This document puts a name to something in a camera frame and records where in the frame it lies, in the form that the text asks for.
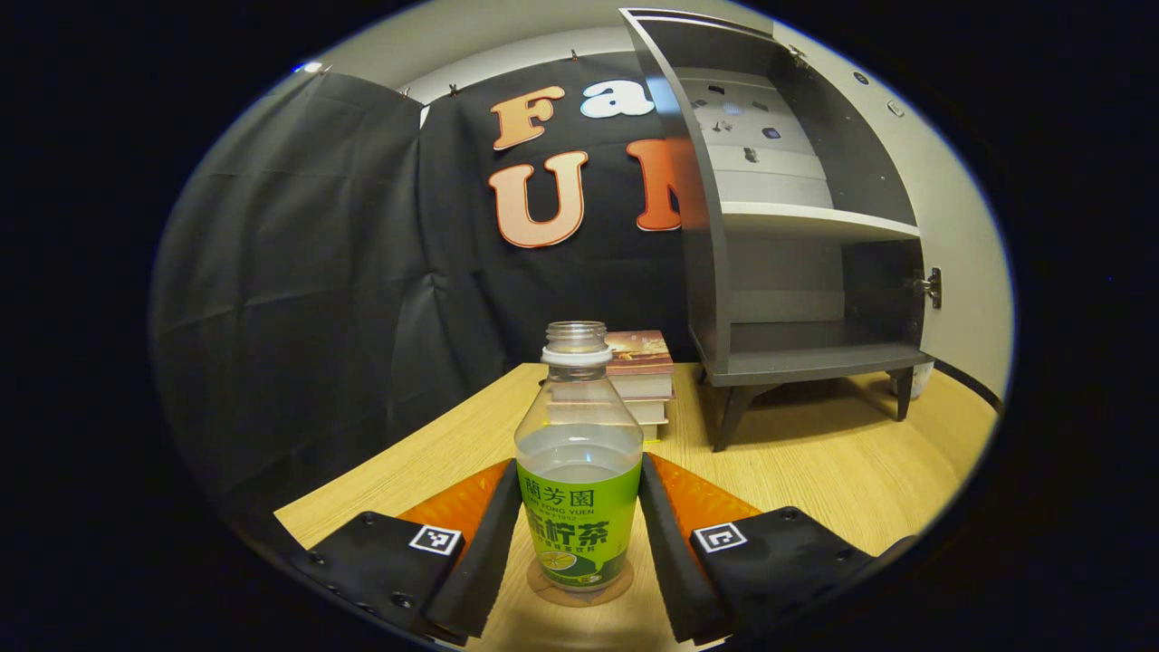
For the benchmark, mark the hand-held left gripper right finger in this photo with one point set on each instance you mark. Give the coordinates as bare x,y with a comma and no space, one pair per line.
665,561

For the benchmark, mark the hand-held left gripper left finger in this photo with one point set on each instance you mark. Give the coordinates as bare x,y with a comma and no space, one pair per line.
489,561

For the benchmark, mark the green label bottle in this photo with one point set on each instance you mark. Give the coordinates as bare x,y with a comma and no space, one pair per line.
579,525

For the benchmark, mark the brown round coaster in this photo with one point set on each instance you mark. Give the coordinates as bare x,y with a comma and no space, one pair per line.
579,599

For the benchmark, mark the grey cabinet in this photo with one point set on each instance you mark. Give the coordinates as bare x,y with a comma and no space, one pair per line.
797,362

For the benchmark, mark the beige cabinet door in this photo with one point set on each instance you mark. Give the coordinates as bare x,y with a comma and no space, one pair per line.
969,272

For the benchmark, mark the white cabinet shelf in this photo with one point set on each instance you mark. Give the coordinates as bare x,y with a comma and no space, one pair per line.
806,220

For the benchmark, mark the metal door hinge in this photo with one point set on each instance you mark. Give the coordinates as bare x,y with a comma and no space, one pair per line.
933,288
799,56

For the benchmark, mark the book with pictured cover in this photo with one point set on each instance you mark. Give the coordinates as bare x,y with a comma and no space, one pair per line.
643,353

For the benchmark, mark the black backdrop cloth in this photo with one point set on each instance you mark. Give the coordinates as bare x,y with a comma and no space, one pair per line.
317,272

